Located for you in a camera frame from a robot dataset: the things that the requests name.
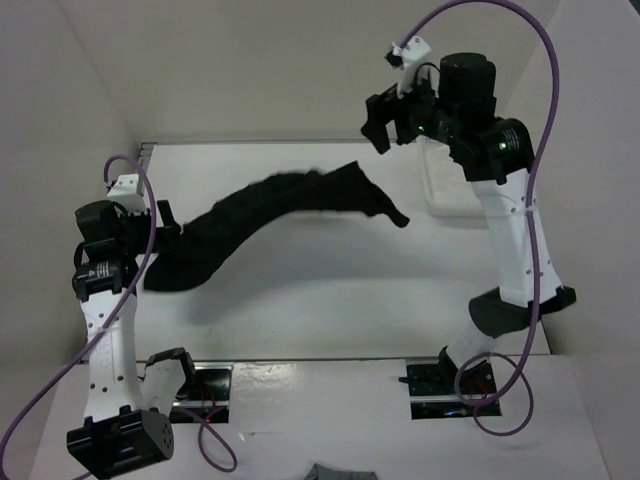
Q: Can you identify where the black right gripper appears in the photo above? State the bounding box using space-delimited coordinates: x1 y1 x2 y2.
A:
357 63 457 155

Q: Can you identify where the black pleated skirt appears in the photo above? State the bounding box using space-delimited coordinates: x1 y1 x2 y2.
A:
143 162 410 293

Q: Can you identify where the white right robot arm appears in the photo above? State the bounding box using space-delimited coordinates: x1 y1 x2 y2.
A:
361 51 577 393

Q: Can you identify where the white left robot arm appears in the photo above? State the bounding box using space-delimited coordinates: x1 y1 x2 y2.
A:
67 200 199 479

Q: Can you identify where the white perforated plastic basket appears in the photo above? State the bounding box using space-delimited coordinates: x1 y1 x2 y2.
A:
417 137 484 218

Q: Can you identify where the grey folded cloth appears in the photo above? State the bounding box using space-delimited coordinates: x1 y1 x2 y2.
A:
303 463 378 480

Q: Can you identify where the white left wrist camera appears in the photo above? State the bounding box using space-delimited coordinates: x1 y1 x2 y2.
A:
106 174 146 213

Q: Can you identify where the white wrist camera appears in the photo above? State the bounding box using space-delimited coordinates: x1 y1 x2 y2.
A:
385 36 431 99
106 174 146 213

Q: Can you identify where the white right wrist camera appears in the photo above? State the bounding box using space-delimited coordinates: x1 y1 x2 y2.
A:
385 36 431 99

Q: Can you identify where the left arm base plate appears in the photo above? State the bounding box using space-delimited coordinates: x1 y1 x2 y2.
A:
169 363 233 424

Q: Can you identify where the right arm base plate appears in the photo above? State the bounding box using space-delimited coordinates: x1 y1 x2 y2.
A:
398 361 497 420

